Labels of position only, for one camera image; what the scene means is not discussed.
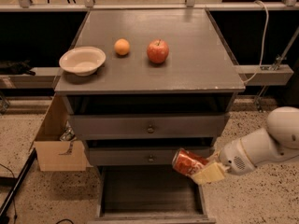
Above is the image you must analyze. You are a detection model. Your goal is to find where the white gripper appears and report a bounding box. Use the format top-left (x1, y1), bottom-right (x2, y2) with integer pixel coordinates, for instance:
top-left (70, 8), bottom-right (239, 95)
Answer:
top-left (192, 138), bottom-right (256, 185)

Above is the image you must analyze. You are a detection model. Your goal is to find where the red coke can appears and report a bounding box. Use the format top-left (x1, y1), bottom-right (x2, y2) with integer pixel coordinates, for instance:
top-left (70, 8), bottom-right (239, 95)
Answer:
top-left (172, 148), bottom-right (208, 176)

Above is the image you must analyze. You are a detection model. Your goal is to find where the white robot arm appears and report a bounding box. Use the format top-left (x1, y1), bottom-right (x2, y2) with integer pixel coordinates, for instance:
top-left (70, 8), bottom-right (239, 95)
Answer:
top-left (191, 106), bottom-right (299, 185)

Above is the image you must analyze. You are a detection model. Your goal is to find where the grey open bottom drawer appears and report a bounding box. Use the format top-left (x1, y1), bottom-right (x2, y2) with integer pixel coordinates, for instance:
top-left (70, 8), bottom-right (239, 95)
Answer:
top-left (87, 165), bottom-right (216, 224)

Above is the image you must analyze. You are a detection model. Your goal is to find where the grey drawer cabinet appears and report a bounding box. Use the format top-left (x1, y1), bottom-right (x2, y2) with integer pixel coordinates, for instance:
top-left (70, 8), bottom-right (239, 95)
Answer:
top-left (55, 9), bottom-right (245, 157)

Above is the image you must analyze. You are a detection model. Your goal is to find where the grey middle drawer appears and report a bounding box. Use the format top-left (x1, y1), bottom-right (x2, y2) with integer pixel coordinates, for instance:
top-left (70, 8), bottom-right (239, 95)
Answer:
top-left (83, 145), bottom-right (216, 167)

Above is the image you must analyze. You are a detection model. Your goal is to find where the grey top drawer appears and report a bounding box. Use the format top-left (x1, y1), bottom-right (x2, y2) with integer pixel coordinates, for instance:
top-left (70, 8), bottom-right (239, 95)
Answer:
top-left (69, 114), bottom-right (228, 140)

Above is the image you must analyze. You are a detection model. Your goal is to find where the red apple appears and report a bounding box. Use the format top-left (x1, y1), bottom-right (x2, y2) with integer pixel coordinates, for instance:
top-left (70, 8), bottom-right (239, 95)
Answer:
top-left (147, 39), bottom-right (169, 64)

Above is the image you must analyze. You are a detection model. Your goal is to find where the orange fruit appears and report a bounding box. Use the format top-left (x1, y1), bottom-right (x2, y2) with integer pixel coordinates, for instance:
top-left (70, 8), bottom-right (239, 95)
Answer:
top-left (114, 38), bottom-right (130, 56)

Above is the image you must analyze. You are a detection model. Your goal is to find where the cardboard box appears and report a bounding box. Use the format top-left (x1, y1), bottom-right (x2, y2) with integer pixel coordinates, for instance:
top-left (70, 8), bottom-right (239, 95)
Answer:
top-left (33, 96), bottom-right (88, 172)

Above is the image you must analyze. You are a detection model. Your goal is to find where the white bowl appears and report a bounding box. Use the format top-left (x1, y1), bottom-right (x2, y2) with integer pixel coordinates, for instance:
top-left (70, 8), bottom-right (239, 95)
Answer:
top-left (59, 47), bottom-right (106, 77)

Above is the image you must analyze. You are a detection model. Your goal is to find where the black pole on floor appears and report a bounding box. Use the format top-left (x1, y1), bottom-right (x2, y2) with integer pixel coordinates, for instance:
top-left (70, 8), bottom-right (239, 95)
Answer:
top-left (0, 149), bottom-right (37, 224)

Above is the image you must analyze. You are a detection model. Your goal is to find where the black bag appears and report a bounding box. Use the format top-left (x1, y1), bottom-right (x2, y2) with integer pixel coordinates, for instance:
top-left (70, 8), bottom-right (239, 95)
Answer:
top-left (0, 60), bottom-right (36, 76)

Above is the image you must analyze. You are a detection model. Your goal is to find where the white cable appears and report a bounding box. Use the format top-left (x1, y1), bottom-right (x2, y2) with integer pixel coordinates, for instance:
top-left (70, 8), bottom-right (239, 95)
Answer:
top-left (242, 0), bottom-right (270, 86)

